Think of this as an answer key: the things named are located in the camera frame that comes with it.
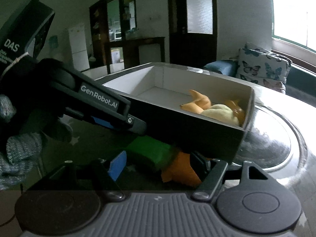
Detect white cardboard box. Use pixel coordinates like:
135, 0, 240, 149
97, 62, 254, 163

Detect round black induction cooktop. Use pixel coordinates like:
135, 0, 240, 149
233, 105, 308, 172

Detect dark wooden door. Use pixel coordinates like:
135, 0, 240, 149
168, 0, 217, 68

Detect window with green frame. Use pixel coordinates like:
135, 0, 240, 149
273, 0, 315, 51

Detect blue sofa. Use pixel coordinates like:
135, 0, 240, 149
204, 57, 315, 98

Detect dark gloved hand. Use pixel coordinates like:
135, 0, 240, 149
1, 95, 73, 190

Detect orange yellow plush duck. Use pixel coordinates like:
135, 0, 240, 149
180, 89, 246, 126

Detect butterfly print pillow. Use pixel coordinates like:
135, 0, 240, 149
236, 43, 292, 94

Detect orange soft toy block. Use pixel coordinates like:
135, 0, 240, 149
161, 151, 201, 186

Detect black camera box DAS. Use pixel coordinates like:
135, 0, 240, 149
1, 0, 55, 75

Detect dark wooden cabinet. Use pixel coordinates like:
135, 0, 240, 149
89, 0, 166, 76

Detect green soft toy block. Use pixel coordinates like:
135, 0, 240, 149
126, 136, 176, 169

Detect white refrigerator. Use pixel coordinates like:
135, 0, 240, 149
68, 23, 89, 72

